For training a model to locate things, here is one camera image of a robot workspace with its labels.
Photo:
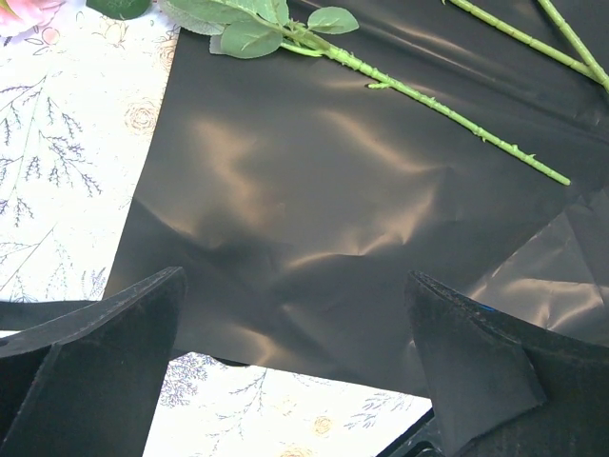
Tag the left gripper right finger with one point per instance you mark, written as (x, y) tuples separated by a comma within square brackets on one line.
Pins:
[(500, 386)]

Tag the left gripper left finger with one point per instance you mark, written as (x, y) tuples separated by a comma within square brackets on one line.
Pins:
[(87, 383)]

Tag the black ribbon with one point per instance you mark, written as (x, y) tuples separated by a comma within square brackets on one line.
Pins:
[(17, 316)]

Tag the black paper cone wrapper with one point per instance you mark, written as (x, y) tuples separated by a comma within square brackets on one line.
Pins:
[(297, 199)]

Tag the floral table mat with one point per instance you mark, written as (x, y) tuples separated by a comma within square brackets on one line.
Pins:
[(80, 97)]

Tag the cream bud flower stem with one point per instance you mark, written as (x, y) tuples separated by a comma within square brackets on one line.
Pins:
[(585, 54)]

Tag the peach rose stem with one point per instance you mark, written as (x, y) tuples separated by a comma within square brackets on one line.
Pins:
[(526, 39)]

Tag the pink double rose stem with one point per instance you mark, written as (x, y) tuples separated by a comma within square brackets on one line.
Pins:
[(247, 30)]

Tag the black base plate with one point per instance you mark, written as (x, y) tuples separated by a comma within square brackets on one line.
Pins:
[(422, 439)]

